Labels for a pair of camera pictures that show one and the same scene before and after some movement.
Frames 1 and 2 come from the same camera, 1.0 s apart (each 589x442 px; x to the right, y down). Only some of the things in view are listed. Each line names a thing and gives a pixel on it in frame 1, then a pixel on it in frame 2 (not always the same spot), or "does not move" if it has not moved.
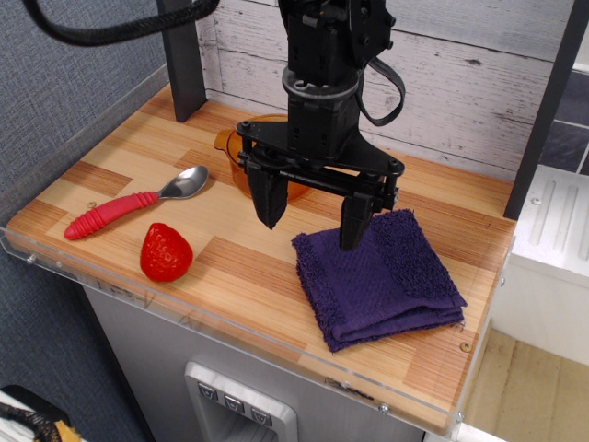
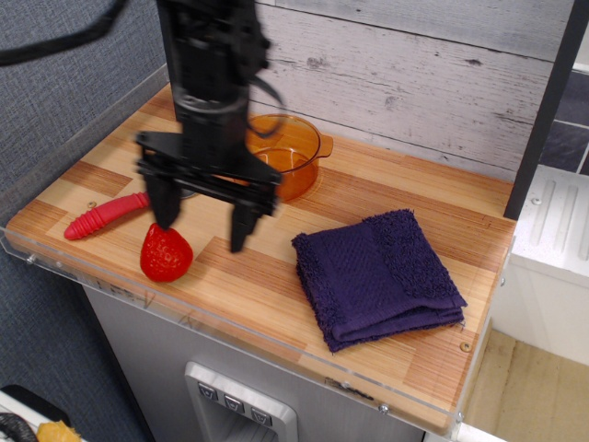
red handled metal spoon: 182,185 does not move
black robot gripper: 320,146 to 209,158
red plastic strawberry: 165,254 does not move
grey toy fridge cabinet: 154,352 does not move
